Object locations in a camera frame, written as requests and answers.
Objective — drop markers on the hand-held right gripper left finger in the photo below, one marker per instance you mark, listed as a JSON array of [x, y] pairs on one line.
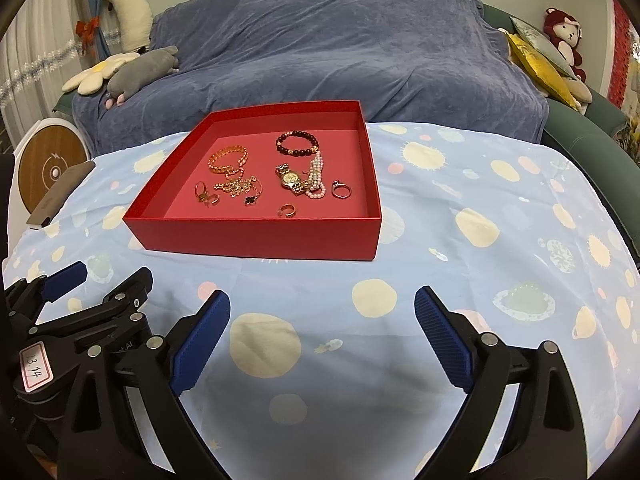
[[200, 345]]

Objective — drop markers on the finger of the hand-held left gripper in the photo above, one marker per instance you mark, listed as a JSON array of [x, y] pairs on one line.
[[65, 277], [130, 295]]

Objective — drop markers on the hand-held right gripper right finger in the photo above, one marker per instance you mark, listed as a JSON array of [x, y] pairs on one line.
[[442, 335]]

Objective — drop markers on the red cardboard box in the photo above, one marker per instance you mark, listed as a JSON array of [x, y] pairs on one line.
[[250, 240]]

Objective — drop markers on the gold hoop earring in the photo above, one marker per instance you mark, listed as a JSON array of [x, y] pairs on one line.
[[280, 211]]

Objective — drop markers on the gold wristwatch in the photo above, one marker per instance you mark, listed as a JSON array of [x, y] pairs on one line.
[[290, 178]]

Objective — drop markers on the light blue planet-print cloth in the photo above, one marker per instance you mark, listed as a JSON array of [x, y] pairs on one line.
[[450, 260]]

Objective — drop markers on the brown flat pad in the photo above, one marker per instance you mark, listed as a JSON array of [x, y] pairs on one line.
[[60, 195]]

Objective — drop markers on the white round wooden-faced device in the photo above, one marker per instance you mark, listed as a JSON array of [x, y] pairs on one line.
[[55, 160]]

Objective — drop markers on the gold bangle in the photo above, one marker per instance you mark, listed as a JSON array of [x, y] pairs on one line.
[[215, 165]]

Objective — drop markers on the cream flower plush cushion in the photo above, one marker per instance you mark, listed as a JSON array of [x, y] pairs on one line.
[[95, 77]]

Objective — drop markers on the white sheer curtain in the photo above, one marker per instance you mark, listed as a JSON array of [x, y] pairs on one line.
[[35, 60]]

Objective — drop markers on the grey plush toy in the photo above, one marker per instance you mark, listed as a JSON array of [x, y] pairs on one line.
[[140, 67]]

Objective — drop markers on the green sofa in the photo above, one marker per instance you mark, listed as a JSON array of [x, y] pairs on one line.
[[575, 135]]

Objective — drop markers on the red curtain bow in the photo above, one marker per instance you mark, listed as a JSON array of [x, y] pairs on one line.
[[86, 30]]

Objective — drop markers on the white long plush toy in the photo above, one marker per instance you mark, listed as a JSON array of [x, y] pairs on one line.
[[130, 10]]

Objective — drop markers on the yellow shiny cushion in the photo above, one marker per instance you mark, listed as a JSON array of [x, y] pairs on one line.
[[535, 60]]

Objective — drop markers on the blue velvet sofa blanket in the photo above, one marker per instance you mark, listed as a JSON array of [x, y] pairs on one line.
[[350, 50]]

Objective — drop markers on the silver grey cushion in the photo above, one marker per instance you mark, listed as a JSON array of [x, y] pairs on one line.
[[540, 40]]

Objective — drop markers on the red monkey plush toy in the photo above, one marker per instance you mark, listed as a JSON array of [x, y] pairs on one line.
[[555, 22]]

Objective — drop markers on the red paper hanging decoration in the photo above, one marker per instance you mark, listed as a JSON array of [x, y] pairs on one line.
[[620, 50]]

